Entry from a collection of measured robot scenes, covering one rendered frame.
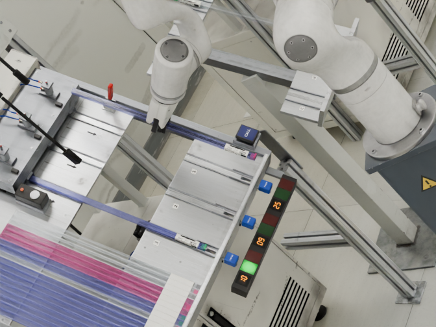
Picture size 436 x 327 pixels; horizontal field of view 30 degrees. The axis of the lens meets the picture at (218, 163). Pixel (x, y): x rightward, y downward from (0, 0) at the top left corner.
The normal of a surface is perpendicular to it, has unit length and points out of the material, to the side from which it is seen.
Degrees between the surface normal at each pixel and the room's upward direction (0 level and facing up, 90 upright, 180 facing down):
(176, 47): 54
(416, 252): 0
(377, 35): 90
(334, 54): 128
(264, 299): 89
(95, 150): 45
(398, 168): 90
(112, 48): 90
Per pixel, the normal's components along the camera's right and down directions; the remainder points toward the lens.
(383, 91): 0.40, 0.24
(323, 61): 0.32, 0.89
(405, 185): -0.16, 0.69
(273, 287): 0.63, -0.10
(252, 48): -0.40, 0.78
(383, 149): -0.65, -0.61
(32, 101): 0.00, -0.51
